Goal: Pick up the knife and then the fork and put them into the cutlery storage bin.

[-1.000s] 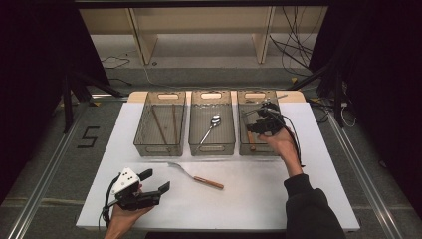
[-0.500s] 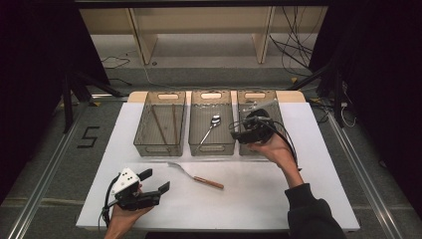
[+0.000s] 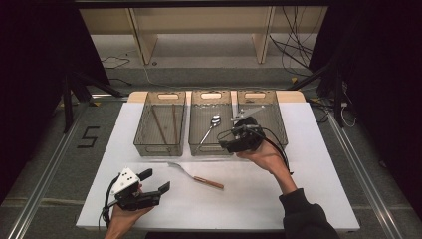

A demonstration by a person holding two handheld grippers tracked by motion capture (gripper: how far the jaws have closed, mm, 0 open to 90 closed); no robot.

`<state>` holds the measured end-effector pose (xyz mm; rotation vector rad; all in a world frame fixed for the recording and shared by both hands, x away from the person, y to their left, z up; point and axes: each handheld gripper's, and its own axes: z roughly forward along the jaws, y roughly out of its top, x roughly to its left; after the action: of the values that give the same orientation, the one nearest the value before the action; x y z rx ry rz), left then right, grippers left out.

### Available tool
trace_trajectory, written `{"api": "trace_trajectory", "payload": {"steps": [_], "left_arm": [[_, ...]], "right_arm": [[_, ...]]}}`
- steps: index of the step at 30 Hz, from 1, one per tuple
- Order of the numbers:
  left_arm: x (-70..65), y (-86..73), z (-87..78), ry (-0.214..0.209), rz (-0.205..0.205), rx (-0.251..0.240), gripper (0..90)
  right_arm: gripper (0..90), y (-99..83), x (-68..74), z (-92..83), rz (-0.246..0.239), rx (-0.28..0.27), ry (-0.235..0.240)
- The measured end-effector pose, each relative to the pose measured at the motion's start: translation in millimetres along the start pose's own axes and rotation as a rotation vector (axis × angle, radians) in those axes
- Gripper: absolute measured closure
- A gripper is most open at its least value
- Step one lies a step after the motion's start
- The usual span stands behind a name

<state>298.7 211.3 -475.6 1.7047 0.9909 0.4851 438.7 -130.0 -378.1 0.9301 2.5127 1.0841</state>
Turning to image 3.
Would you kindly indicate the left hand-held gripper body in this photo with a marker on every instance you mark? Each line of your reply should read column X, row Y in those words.
column 126, row 181

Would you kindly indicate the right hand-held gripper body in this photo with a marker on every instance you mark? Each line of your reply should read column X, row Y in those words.
column 249, row 134

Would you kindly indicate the clear grey plastic bin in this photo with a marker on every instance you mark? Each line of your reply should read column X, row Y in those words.
column 275, row 129
column 146, row 129
column 199, row 122

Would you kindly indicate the shiny metal spoon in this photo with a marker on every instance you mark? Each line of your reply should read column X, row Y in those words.
column 215, row 121

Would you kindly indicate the person's right hand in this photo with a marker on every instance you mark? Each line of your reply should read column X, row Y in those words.
column 265, row 156

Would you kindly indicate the person's left hand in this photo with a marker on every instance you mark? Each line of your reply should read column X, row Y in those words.
column 126, row 219

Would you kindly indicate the light wooden table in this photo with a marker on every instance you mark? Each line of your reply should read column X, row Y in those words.
column 137, row 97

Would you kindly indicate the white table cover sheet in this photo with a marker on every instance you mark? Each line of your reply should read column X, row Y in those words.
column 315, row 186

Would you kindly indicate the black metal stand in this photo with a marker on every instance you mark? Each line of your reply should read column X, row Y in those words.
column 68, row 109
column 337, row 99

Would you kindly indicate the black metal crossbar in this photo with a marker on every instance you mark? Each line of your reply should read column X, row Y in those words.
column 199, row 3

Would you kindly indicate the dark curtain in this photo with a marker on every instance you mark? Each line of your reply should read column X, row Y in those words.
column 391, row 66
column 33, row 66

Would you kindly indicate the long aluminium floor rail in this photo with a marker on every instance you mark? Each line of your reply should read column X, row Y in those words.
column 43, row 186
column 369, row 186

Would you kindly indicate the short aluminium floor rail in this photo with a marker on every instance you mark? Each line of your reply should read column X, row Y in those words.
column 109, row 97

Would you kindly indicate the light wooden desk frame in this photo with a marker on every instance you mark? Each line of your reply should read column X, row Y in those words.
column 146, row 43

